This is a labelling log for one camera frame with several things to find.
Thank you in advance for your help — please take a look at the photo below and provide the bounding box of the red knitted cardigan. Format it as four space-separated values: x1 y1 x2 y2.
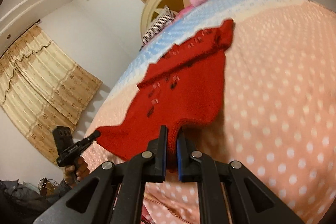
97 19 234 170

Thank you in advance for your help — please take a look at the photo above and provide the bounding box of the person's left hand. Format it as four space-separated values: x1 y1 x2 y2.
63 156 90 188

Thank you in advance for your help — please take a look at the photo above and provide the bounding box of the beige side curtain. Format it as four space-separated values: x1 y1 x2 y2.
1 24 102 163

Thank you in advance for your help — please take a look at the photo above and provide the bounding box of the clutter pile on floor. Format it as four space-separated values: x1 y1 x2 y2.
1 180 71 223

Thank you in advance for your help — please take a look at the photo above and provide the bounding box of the polka dot bed sheet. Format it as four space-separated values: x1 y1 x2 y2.
88 0 335 223

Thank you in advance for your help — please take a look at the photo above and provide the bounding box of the striped grey pillow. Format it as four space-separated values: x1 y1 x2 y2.
142 6 175 45

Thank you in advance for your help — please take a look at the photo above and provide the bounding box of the cream round headboard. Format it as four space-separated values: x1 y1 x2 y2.
140 0 190 36

